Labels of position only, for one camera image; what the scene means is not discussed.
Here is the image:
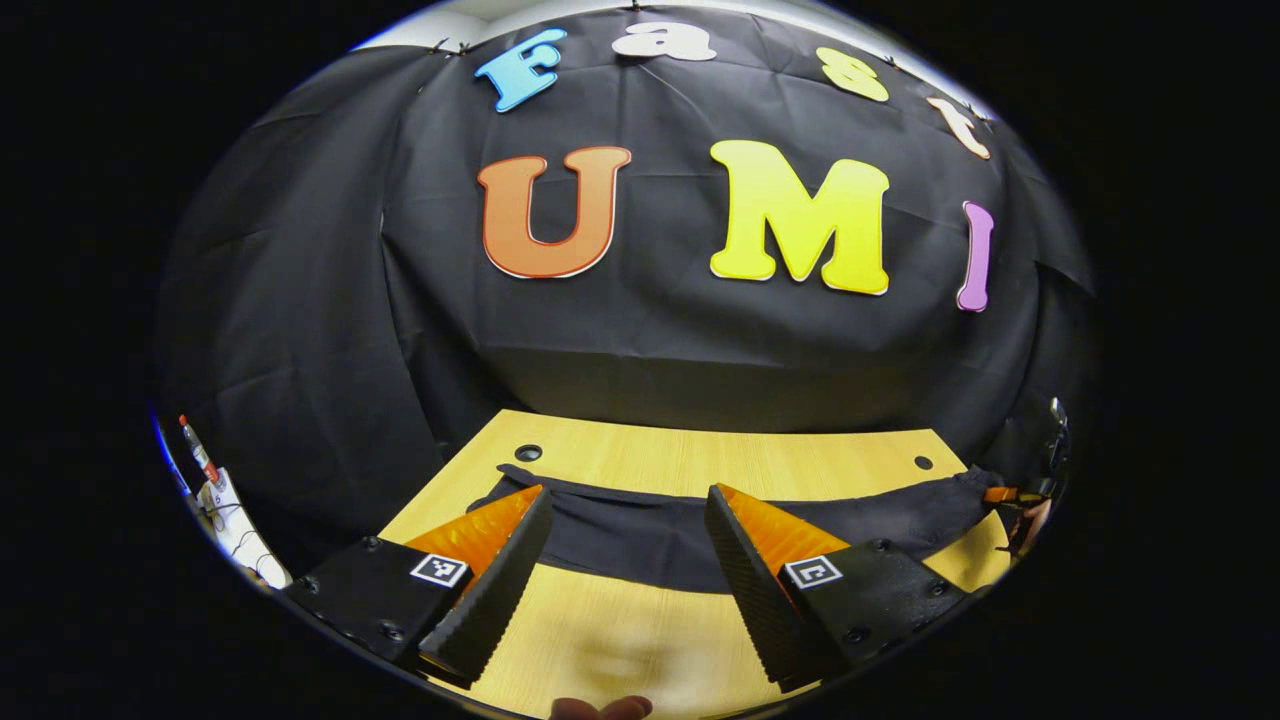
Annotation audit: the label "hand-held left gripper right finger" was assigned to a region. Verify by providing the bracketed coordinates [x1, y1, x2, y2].
[702, 482, 971, 693]

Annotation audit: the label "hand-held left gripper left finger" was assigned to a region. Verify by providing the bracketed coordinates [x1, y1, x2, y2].
[283, 484, 555, 688]

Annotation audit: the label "dark blue jeans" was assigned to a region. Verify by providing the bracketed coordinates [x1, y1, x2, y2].
[468, 463, 1006, 596]

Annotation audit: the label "black backdrop cloth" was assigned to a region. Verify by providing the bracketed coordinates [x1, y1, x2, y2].
[155, 5, 1096, 576]

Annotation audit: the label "red tipped marker pen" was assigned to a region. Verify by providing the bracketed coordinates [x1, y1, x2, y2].
[178, 415, 221, 486]

